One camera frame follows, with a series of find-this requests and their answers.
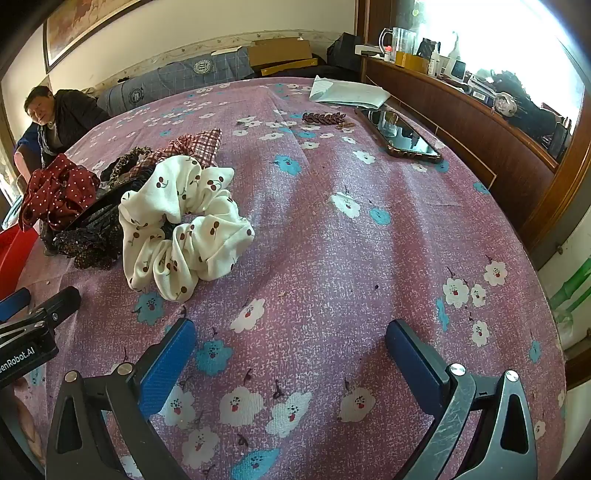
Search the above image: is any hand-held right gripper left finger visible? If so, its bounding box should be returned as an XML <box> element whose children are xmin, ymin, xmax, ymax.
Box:
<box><xmin>45</xmin><ymin>318</ymin><xmax>198</xmax><ymax>480</ymax></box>

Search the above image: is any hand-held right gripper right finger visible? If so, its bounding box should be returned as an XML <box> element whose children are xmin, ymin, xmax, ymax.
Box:
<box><xmin>385</xmin><ymin>319</ymin><xmax>540</xmax><ymax>480</ymax></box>

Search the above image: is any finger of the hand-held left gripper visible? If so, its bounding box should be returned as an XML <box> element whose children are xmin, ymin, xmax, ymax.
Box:
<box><xmin>0</xmin><ymin>286</ymin><xmax>82</xmax><ymax>341</ymax></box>
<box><xmin>0</xmin><ymin>288</ymin><xmax>31</xmax><ymax>322</ymax></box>

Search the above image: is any red tray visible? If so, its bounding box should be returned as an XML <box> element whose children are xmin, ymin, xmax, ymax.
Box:
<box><xmin>0</xmin><ymin>225</ymin><xmax>40</xmax><ymax>301</ymax></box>

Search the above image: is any dark floral scrunchie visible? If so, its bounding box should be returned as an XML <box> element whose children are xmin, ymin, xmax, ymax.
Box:
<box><xmin>39</xmin><ymin>203</ymin><xmax>127</xmax><ymax>271</ymax></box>

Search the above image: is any black headband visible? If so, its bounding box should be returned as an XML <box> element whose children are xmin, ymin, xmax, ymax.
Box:
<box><xmin>69</xmin><ymin>187</ymin><xmax>123</xmax><ymax>227</ymax></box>

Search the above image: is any red polka dot scrunchie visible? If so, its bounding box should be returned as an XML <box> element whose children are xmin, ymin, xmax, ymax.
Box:
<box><xmin>18</xmin><ymin>154</ymin><xmax>101</xmax><ymax>232</ymax></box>

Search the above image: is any white cherry print scrunchie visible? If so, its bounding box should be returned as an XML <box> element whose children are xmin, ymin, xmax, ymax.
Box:
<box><xmin>119</xmin><ymin>155</ymin><xmax>256</xmax><ymax>303</ymax></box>

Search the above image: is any leopard print scrunchie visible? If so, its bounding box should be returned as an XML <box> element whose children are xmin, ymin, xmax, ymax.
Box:
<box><xmin>108</xmin><ymin>145</ymin><xmax>155</xmax><ymax>185</ymax></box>

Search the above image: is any red plaid scrunchie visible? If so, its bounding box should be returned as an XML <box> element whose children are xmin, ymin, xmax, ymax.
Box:
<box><xmin>129</xmin><ymin>129</ymin><xmax>223</xmax><ymax>178</ymax></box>

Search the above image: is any purple floral bedsheet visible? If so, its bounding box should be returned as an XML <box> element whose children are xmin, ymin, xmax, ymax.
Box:
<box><xmin>14</xmin><ymin>76</ymin><xmax>568</xmax><ymax>480</ymax></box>

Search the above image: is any green bamboo decoration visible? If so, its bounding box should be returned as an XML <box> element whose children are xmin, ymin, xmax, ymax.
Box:
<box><xmin>549</xmin><ymin>265</ymin><xmax>591</xmax><ymax>324</ymax></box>

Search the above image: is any black smartphone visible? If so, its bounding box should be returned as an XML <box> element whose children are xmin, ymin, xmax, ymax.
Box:
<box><xmin>355</xmin><ymin>107</ymin><xmax>443</xmax><ymax>162</ymax></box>

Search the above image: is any wooden dresser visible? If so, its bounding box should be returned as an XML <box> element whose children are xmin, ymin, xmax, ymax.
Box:
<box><xmin>355</xmin><ymin>0</ymin><xmax>591</xmax><ymax>259</ymax></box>

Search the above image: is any brown leaf hair clip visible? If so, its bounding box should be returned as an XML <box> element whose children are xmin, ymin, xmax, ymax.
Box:
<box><xmin>302</xmin><ymin>111</ymin><xmax>347</xmax><ymax>124</ymax></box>

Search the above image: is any framed picture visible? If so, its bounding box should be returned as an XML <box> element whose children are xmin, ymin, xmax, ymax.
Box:
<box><xmin>42</xmin><ymin>0</ymin><xmax>153</xmax><ymax>73</ymax></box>

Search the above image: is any yellow box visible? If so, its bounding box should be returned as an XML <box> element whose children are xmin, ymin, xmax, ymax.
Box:
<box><xmin>394</xmin><ymin>51</ymin><xmax>430</xmax><ymax>73</ymax></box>

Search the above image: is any glass pitcher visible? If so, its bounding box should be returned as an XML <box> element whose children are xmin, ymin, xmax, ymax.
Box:
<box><xmin>379</xmin><ymin>27</ymin><xmax>419</xmax><ymax>64</ymax></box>

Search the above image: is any black bag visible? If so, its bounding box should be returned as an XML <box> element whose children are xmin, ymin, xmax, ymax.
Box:
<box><xmin>327</xmin><ymin>32</ymin><xmax>365</xmax><ymax>79</ymax></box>

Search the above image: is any cardboard box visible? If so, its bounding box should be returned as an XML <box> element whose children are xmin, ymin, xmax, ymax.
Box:
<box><xmin>248</xmin><ymin>38</ymin><xmax>319</xmax><ymax>77</ymax></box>

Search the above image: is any dresser mirror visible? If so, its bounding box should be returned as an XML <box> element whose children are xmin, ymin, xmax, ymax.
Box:
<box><xmin>411</xmin><ymin>0</ymin><xmax>585</xmax><ymax>153</ymax></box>

